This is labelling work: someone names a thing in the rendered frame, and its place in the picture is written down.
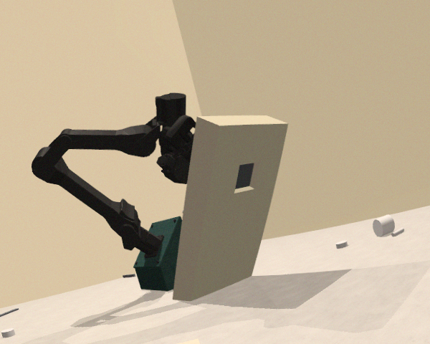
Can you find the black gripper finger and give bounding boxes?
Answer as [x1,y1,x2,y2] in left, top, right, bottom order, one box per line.
[186,146,192,160]

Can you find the beige panel with square opening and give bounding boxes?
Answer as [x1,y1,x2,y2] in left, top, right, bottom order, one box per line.
[173,115,288,301]

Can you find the small white cylinder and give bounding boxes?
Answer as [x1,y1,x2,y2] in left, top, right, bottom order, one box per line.
[391,228,404,237]

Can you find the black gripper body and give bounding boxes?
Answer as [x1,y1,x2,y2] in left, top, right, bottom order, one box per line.
[166,115,196,162]

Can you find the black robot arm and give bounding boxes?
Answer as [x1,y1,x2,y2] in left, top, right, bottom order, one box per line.
[32,93,190,258]

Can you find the beige cylinder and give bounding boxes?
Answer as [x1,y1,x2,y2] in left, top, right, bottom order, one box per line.
[373,215,395,237]

